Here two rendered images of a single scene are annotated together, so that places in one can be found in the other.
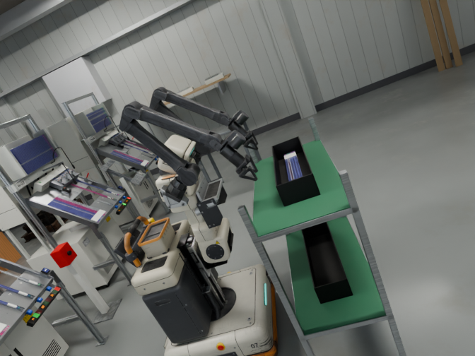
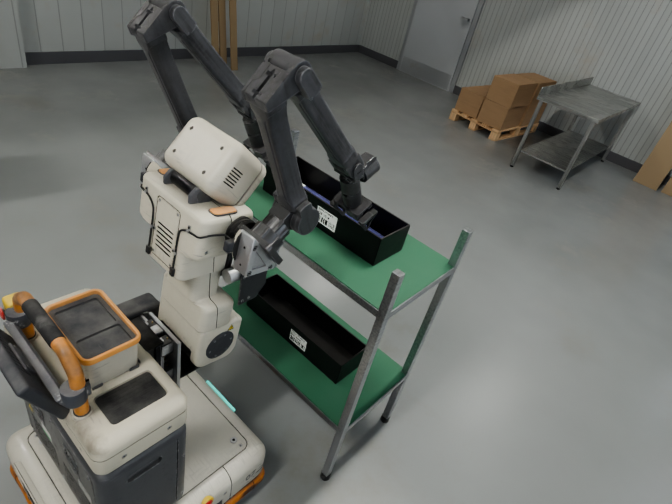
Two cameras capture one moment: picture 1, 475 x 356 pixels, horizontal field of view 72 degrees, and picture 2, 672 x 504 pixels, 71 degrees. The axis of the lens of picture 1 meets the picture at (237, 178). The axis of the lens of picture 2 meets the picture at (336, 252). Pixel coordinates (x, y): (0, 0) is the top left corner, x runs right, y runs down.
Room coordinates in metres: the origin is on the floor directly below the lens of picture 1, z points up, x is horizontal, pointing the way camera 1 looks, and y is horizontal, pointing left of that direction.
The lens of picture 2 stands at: (1.00, 1.12, 1.87)
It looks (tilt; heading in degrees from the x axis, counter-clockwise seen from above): 35 degrees down; 291
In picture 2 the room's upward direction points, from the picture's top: 14 degrees clockwise
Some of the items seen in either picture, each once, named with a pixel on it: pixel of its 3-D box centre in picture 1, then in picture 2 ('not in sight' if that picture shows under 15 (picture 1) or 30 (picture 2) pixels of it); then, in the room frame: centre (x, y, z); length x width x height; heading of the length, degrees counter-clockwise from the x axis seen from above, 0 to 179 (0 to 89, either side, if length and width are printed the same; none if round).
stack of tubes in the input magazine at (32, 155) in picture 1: (31, 155); not in sight; (3.53, 1.81, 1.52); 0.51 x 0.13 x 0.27; 167
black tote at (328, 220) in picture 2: (292, 167); (332, 206); (1.60, -0.29, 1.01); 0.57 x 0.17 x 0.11; 167
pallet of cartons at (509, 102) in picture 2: not in sight; (503, 100); (1.82, -5.62, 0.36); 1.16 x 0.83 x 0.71; 76
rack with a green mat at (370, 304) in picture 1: (316, 237); (309, 300); (1.60, -0.27, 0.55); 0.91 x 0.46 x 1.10; 167
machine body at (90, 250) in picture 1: (85, 253); not in sight; (3.50, 1.94, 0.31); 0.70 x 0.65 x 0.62; 167
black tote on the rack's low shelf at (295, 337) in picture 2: (323, 256); (304, 324); (1.60, -0.27, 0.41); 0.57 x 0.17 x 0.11; 167
